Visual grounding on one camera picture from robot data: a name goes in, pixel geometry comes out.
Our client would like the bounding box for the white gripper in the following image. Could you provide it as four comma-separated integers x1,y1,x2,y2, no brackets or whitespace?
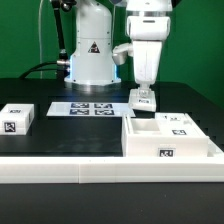
133,41,162,98

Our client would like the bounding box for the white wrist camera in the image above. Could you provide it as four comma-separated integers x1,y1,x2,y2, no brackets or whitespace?
112,43,133,65

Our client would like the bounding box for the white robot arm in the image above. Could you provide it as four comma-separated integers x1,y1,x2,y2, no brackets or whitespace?
64,0,181,92

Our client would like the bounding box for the grey thin cable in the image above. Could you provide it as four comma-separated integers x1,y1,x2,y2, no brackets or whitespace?
37,0,46,80

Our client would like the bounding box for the black cable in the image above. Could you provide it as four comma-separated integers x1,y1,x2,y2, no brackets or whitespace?
18,61,66,80

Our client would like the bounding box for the white cabinet top block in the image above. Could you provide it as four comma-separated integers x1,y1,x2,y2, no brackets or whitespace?
0,104,35,135

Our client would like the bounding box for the white cabinet door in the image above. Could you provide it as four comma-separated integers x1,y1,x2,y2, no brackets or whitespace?
155,113,205,137
128,89,156,112

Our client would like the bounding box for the white marker base plate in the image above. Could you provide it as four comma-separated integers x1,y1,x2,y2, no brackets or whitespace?
47,102,135,117

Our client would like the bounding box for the white L-shaped fence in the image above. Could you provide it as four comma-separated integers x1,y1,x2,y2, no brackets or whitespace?
0,135,224,184

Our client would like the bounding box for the white cabinet body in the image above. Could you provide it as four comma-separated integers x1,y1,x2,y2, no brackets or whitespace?
121,114,209,157

